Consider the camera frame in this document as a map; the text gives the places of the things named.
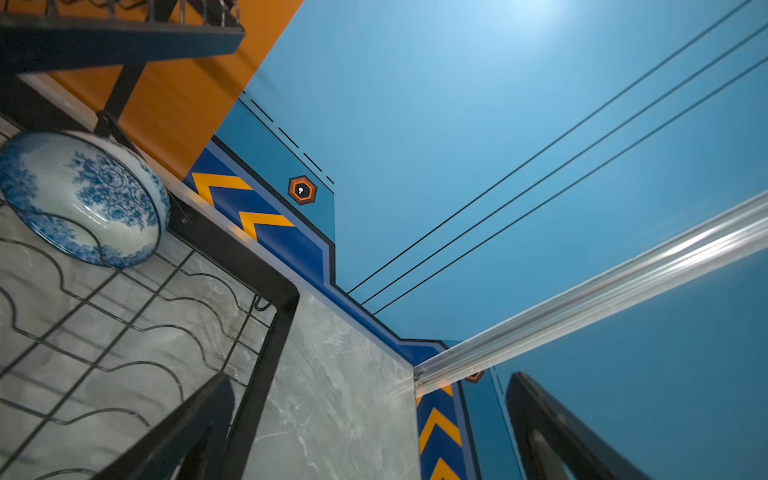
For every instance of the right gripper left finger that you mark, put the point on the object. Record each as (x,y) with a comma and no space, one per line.
(190,443)

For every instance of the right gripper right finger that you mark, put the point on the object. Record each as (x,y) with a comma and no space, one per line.
(553,443)

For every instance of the blue white floral bowl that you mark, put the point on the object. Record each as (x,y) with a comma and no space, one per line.
(89,197)

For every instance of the black wire dish rack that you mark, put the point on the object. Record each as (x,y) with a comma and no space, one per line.
(139,339)

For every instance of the right aluminium corner post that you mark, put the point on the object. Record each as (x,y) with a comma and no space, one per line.
(724,239)

